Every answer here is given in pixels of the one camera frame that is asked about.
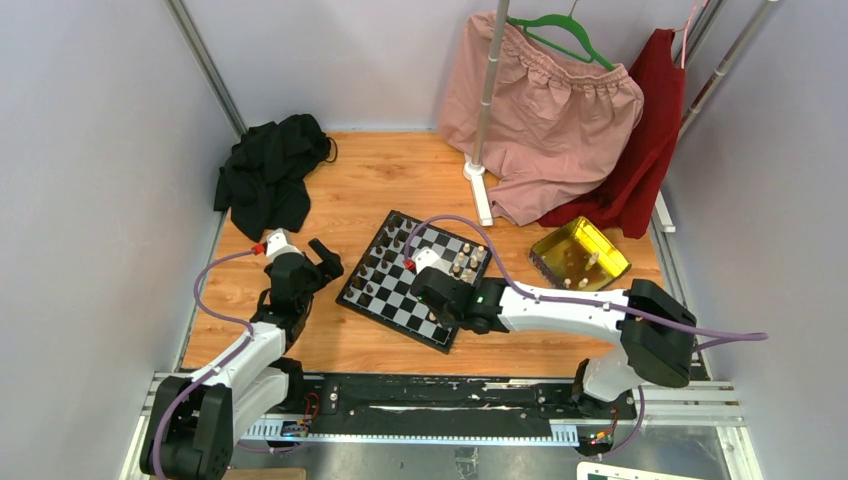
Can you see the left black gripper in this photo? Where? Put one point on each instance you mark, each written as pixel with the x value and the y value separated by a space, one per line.
pixel 329 260

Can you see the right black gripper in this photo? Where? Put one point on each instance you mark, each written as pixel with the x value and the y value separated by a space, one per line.
pixel 443 319

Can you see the black white chessboard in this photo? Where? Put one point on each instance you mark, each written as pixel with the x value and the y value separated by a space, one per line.
pixel 384 296

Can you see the yellow metal tray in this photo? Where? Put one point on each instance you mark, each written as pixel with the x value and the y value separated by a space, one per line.
pixel 579 257

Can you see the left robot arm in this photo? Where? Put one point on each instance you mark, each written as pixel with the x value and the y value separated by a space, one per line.
pixel 196 421

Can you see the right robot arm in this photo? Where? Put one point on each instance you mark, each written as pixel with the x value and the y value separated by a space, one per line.
pixel 651 333

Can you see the black cloth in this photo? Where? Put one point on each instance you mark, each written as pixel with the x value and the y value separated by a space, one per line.
pixel 262 183

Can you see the white clothes rack stand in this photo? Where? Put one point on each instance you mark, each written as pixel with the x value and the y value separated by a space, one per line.
pixel 473 169

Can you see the red garment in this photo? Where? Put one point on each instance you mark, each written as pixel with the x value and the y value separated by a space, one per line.
pixel 626 199

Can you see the pink shorts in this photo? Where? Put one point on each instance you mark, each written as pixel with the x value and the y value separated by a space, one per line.
pixel 557 127

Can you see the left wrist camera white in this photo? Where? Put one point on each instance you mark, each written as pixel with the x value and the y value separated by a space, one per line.
pixel 277 243

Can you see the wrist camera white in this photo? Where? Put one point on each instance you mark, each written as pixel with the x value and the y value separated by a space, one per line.
pixel 277 243
pixel 426 258

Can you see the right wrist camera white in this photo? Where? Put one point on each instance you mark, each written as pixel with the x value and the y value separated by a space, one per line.
pixel 426 258

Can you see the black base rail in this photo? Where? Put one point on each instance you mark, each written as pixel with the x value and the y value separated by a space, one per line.
pixel 423 407

